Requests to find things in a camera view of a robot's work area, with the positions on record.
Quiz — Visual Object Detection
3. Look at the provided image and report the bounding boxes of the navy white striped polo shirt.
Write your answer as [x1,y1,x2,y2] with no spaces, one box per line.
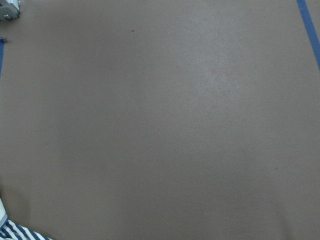
[0,201,52,240]

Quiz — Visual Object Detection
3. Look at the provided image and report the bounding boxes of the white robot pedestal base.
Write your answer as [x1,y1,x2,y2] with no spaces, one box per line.
[0,0,21,21]

